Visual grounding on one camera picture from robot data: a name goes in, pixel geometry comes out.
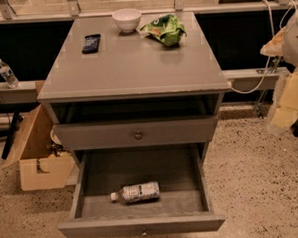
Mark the grey drawer cabinet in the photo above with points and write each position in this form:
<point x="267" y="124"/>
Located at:
<point x="137" y="56"/>

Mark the green chip bag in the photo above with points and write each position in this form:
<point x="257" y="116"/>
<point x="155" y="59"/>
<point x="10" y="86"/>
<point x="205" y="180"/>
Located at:
<point x="167" y="29"/>

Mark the closed grey upper drawer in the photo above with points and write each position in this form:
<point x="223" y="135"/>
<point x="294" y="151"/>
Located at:
<point x="135" y="134"/>

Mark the water bottle on ledge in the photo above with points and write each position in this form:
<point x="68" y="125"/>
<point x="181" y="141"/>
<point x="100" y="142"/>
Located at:
<point x="8" y="75"/>

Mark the dark blue phone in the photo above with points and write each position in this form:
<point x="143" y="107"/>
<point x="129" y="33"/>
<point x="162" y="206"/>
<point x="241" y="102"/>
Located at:
<point x="91" y="44"/>

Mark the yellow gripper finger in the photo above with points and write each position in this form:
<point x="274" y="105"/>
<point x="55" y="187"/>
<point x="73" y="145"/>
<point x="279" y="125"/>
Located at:
<point x="284" y="111"/>
<point x="274" y="46"/>

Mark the clear plastic water bottle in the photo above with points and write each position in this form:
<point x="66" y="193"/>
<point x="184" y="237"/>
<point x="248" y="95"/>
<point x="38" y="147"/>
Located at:
<point x="137" y="193"/>

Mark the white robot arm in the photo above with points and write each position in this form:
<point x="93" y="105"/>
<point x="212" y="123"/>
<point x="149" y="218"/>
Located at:
<point x="290" y="41"/>

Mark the open grey bottom drawer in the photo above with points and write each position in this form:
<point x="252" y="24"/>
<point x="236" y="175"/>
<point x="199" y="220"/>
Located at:
<point x="182" y="207"/>

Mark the white ceramic bowl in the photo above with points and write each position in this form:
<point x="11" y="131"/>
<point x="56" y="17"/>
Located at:
<point x="127" y="20"/>

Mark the open cardboard box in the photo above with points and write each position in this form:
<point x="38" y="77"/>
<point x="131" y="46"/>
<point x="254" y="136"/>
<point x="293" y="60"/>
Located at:
<point x="39" y="168"/>

